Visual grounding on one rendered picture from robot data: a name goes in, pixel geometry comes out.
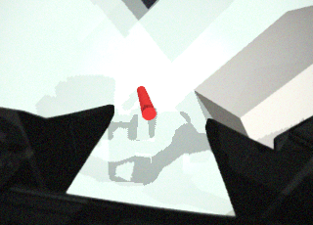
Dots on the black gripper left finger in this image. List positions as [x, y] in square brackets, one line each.
[56, 147]

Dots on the red peg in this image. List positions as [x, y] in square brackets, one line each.
[147, 109]

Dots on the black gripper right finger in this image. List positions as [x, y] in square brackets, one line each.
[257, 178]

